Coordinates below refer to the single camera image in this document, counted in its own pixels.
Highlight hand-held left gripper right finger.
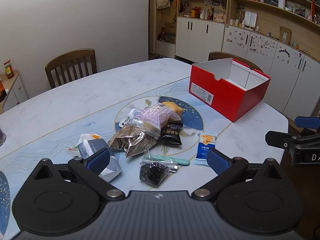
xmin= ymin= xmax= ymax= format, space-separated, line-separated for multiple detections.
xmin=191 ymin=147 xmax=292 ymax=202

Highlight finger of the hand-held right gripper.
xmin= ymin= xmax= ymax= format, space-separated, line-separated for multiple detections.
xmin=294 ymin=116 xmax=320 ymax=129
xmin=265 ymin=130 xmax=299 ymax=150

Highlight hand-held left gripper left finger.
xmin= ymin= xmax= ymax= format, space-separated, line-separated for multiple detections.
xmin=26 ymin=147 xmax=125 ymax=202

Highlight grey tissue pack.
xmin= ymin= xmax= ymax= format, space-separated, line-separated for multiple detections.
xmin=77 ymin=139 xmax=122 ymax=183

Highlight blue cracker packet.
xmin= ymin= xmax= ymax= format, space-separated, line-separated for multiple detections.
xmin=193 ymin=132 xmax=218 ymax=167

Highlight silver foil snack packet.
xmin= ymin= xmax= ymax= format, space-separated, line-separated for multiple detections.
xmin=107 ymin=124 xmax=158 ymax=158

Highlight white food pouch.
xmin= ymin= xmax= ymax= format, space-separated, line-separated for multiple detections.
xmin=118 ymin=108 xmax=141 ymax=128

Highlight black snack packet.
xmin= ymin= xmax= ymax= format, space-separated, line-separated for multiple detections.
xmin=160 ymin=121 xmax=184 ymax=146

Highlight red cardboard box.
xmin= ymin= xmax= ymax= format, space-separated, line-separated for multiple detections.
xmin=189 ymin=57 xmax=272 ymax=123

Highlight yellow rubber toy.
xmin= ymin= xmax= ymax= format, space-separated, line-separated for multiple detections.
xmin=162 ymin=101 xmax=184 ymax=117

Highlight white marble desktop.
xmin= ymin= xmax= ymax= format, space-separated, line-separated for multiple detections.
xmin=0 ymin=57 xmax=290 ymax=240

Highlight white and orange wrapper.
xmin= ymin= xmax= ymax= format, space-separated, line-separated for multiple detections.
xmin=68 ymin=133 xmax=103 ymax=153

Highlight teal toothbrush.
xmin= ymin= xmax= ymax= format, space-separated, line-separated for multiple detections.
xmin=150 ymin=154 xmax=191 ymax=166

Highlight clear bag of black bits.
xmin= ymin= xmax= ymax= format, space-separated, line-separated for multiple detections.
xmin=139 ymin=149 xmax=170 ymax=188

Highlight sticker-covered white cabinets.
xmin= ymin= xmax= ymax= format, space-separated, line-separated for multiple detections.
xmin=222 ymin=25 xmax=320 ymax=116

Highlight pink-print bread packet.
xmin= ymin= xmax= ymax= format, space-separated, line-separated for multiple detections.
xmin=132 ymin=103 xmax=181 ymax=139

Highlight open cardboard piece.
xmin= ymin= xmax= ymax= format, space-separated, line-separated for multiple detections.
xmin=278 ymin=25 xmax=293 ymax=45

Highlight brown wooden chair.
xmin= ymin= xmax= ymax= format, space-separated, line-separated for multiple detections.
xmin=45 ymin=49 xmax=98 ymax=89
xmin=208 ymin=52 xmax=264 ymax=73

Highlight glass tea tumbler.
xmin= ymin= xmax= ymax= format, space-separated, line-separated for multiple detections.
xmin=0 ymin=125 xmax=7 ymax=147

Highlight small white side cabinet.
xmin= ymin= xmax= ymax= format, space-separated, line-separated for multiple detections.
xmin=0 ymin=70 xmax=28 ymax=113

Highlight white twin-panel container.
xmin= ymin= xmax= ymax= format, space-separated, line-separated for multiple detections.
xmin=244 ymin=10 xmax=258 ymax=29

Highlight white double-door cabinet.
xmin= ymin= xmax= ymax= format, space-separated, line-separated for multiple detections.
xmin=175 ymin=17 xmax=226 ymax=62

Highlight red sauce bottle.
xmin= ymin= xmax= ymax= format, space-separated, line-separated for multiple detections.
xmin=3 ymin=60 xmax=15 ymax=79

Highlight stacked cardboard boxes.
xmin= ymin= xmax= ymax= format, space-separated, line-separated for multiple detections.
xmin=164 ymin=22 xmax=177 ymax=43

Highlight brown figurine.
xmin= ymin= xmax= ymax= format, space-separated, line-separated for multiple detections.
xmin=157 ymin=25 xmax=167 ymax=41

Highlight beige tote bag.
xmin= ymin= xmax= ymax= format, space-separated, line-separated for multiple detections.
xmin=155 ymin=0 xmax=171 ymax=10

